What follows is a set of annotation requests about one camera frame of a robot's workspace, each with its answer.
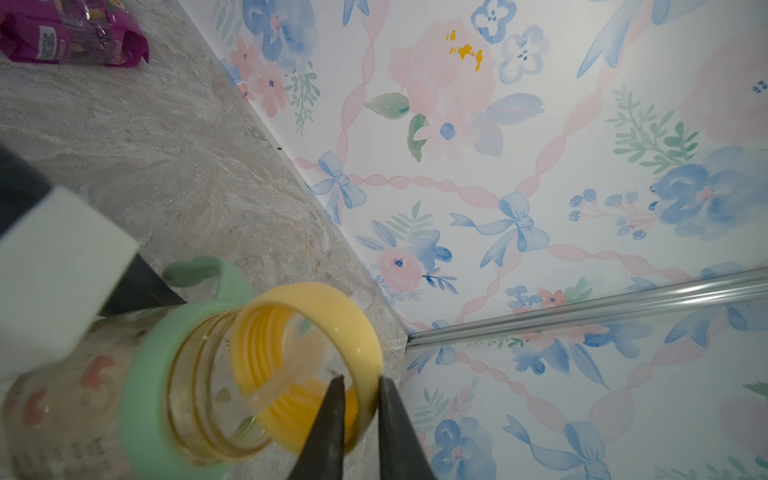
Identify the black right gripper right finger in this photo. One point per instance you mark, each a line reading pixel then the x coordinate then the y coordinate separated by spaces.
pixel 401 456

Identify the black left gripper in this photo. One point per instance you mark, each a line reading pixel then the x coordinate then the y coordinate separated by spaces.
pixel 22 187

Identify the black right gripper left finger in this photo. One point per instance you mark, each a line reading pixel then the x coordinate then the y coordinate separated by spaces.
pixel 322 455

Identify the yellow screw collar with straw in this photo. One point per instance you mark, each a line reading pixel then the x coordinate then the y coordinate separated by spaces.
pixel 287 346

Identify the amber baby bottle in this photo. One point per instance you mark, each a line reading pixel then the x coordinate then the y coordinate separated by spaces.
pixel 144 395

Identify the purple snack bag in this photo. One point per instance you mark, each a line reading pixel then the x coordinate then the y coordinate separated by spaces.
pixel 86 32

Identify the aluminium corner post right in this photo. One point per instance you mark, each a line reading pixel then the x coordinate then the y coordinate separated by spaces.
pixel 737 287

